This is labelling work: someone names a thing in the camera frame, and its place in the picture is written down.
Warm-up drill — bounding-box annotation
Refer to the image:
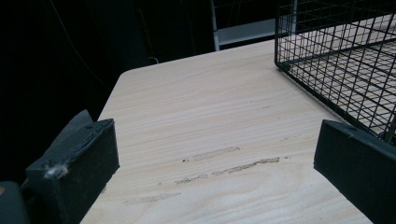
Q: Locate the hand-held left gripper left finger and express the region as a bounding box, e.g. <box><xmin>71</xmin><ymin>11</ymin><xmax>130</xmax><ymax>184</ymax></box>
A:
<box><xmin>25</xmin><ymin>109</ymin><xmax>120</xmax><ymax>224</ymax></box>

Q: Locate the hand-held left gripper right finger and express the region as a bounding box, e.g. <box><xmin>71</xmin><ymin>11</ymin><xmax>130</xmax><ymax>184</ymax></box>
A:
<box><xmin>313</xmin><ymin>119</ymin><xmax>396</xmax><ymax>224</ymax></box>

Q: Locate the white metal stand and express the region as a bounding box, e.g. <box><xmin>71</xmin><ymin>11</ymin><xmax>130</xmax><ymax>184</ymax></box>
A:
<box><xmin>210</xmin><ymin>0</ymin><xmax>298</xmax><ymax>51</ymax></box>

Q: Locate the black wire mesh basket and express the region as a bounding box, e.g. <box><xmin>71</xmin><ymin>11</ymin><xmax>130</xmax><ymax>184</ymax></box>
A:
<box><xmin>274</xmin><ymin>0</ymin><xmax>396</xmax><ymax>146</ymax></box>

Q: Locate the thin dark cable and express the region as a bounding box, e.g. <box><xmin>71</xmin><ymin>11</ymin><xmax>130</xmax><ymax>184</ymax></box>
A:
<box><xmin>49</xmin><ymin>0</ymin><xmax>110</xmax><ymax>90</ymax></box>

